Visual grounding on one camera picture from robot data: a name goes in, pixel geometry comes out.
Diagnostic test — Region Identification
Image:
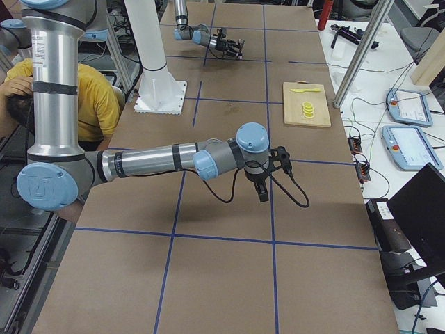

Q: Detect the black box device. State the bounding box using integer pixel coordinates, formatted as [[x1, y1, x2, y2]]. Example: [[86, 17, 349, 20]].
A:
[[366, 198, 411, 254]]

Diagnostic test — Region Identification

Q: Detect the white foam block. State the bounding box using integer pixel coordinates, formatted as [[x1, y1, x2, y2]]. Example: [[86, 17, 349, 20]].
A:
[[331, 42, 346, 61]]

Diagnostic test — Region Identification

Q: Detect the teach pendant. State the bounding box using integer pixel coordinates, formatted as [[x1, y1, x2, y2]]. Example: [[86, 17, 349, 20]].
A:
[[386, 88, 433, 127], [381, 125, 444, 171]]

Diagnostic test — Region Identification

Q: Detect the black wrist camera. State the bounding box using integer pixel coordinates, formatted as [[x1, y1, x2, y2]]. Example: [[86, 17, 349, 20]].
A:
[[217, 27, 227, 40], [268, 146, 293, 176]]

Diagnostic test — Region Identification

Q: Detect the black tripod tool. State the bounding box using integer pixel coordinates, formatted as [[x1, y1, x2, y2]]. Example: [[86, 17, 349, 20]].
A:
[[330, 24, 364, 49]]

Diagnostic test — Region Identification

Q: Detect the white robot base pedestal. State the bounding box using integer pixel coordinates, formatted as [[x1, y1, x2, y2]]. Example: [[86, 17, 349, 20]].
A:
[[124, 0, 187, 115]]

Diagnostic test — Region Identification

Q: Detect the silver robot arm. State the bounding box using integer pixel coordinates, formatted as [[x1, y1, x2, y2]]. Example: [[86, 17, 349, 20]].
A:
[[173, 0, 245, 60], [17, 1, 272, 211]]

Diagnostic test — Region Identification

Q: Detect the yellow plastic knife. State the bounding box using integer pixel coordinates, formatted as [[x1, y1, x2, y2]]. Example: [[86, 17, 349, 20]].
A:
[[290, 88, 321, 93]]

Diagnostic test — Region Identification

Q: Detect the grey office chair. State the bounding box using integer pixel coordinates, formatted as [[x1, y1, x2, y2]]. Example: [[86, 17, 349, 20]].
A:
[[400, 27, 439, 64]]

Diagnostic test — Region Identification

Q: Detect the person in yellow shirt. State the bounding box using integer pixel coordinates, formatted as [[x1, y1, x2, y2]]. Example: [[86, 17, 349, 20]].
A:
[[1, 58, 122, 151]]

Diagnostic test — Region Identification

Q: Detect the teach pendant far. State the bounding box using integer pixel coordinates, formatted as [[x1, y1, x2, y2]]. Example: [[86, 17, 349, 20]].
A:
[[386, 88, 433, 127]]

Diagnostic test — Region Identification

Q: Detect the black computer monitor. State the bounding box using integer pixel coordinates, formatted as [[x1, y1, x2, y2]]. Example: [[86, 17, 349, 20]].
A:
[[383, 163, 444, 310]]

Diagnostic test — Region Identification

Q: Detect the teach pendant near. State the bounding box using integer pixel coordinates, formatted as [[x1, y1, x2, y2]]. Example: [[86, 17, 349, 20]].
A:
[[381, 125, 444, 171]]

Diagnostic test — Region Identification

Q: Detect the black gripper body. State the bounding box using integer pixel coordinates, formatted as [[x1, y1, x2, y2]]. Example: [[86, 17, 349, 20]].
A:
[[244, 161, 269, 184], [215, 38, 234, 56]]

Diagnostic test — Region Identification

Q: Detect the aluminium frame post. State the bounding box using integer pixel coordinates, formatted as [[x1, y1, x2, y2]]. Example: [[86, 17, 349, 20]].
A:
[[333, 0, 394, 109]]

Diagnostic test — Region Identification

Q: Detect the bamboo cutting board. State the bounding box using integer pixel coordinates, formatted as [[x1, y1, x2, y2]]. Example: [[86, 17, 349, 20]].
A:
[[282, 82, 331, 128]]

